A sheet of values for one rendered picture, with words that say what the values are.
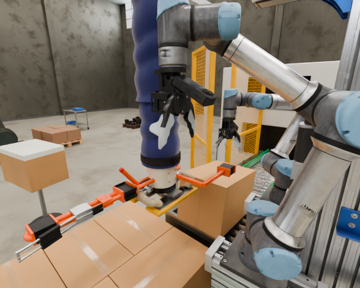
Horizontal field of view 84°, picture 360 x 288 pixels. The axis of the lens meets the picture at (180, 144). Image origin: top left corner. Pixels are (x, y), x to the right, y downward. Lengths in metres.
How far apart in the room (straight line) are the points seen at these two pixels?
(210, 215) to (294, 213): 1.01
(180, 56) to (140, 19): 0.52
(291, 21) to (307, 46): 1.23
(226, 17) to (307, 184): 0.44
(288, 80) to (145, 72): 0.59
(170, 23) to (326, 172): 0.50
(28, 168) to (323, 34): 10.08
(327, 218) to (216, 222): 0.82
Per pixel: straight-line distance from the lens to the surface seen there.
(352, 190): 0.88
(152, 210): 1.08
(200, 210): 1.61
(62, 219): 0.95
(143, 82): 0.98
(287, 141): 1.34
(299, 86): 0.67
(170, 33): 0.52
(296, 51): 10.37
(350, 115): 0.55
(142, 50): 0.99
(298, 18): 10.62
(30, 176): 2.53
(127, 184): 1.06
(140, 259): 1.59
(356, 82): 0.81
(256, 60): 0.64
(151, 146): 1.03
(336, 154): 0.58
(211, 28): 0.52
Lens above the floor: 1.68
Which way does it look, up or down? 16 degrees down
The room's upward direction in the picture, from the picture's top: straight up
